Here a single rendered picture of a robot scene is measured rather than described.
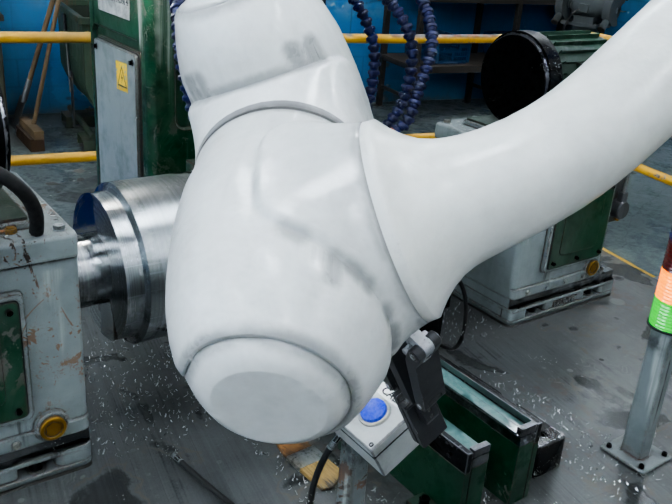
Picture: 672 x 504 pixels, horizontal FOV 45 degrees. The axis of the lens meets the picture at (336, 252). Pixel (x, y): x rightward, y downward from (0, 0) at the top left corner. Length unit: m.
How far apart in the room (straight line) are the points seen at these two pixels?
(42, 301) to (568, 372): 0.94
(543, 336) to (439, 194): 1.33
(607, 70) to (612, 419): 1.11
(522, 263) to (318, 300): 1.33
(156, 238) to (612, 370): 0.89
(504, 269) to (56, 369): 0.90
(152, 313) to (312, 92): 0.77
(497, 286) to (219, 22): 1.28
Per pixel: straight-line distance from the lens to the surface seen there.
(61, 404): 1.19
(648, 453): 1.39
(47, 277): 1.09
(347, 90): 0.47
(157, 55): 1.45
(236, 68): 0.46
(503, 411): 1.20
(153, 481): 1.21
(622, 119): 0.38
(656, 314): 1.26
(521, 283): 1.67
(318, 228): 0.34
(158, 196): 1.21
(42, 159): 3.45
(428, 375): 0.64
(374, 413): 0.88
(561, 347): 1.65
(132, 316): 1.19
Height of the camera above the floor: 1.56
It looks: 23 degrees down
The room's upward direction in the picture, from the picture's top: 4 degrees clockwise
